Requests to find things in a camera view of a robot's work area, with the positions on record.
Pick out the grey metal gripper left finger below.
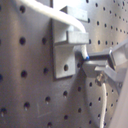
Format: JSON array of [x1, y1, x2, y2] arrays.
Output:
[[82, 63, 125, 92]]

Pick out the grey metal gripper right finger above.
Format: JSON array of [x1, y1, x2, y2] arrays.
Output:
[[83, 42, 128, 67]]

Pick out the white cable with red mark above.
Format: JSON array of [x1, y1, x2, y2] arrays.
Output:
[[19, 0, 109, 128]]

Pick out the black perforated pegboard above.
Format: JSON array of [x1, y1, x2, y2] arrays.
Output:
[[0, 0, 128, 128]]

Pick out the grey metal cable clip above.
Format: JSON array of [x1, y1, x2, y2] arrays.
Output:
[[49, 5, 91, 80]]

